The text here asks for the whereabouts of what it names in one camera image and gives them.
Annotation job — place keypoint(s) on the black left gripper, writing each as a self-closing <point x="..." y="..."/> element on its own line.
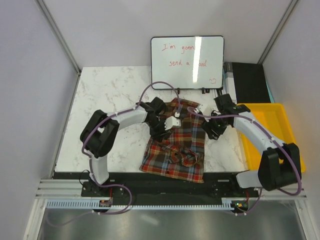
<point x="158" y="136"/>

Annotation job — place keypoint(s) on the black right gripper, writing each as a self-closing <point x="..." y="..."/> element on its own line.
<point x="207" y="126"/>

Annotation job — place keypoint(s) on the plaid long sleeve shirt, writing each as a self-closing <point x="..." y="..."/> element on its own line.
<point x="181" y="156"/>

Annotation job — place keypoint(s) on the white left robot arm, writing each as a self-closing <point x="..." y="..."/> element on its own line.
<point x="99" y="134"/>

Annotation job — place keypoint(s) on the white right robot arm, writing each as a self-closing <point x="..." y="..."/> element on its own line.
<point x="279" y="167"/>

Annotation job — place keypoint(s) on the black flat box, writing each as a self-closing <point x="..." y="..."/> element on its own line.
<point x="245" y="82"/>

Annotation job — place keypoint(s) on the yellow plastic bin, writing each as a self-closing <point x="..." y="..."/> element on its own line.
<point x="273" y="117"/>

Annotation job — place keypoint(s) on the small whiteboard with stand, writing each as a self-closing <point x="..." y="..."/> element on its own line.
<point x="187" y="62"/>

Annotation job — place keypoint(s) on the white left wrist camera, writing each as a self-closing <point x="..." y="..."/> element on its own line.
<point x="172" y="121"/>

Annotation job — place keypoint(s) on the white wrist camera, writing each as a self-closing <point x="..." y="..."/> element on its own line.
<point x="172" y="121"/>
<point x="203" y="109"/>

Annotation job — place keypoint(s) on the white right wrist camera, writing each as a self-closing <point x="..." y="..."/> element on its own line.
<point x="203" y="109"/>

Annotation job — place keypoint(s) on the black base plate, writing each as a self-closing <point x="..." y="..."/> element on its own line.
<point x="145" y="188"/>

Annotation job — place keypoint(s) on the aluminium extrusion rail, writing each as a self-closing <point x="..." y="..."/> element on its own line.
<point x="71" y="189"/>

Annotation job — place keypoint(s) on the white slotted cable duct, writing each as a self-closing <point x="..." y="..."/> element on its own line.
<point x="96" y="204"/>

